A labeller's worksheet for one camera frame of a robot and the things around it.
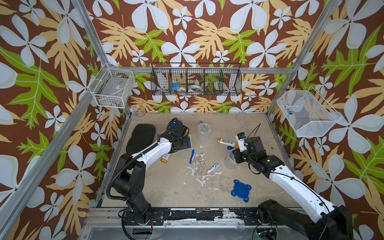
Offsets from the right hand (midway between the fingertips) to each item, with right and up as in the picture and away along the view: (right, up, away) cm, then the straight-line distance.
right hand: (233, 149), depth 82 cm
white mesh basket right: (+42, +21, +1) cm, 47 cm away
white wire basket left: (-70, +36, +4) cm, 79 cm away
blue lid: (+5, -24, +2) cm, 24 cm away
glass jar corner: (-67, +27, +41) cm, 83 cm away
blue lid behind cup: (+3, -1, +19) cm, 19 cm away
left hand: (-28, +3, +9) cm, 29 cm away
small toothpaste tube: (-8, -11, +9) cm, 17 cm away
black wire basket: (-22, +45, +16) cm, 53 cm away
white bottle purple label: (-40, -7, +11) cm, 42 cm away
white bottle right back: (-2, +3, +19) cm, 20 cm away
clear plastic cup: (-15, +11, +13) cm, 23 cm away
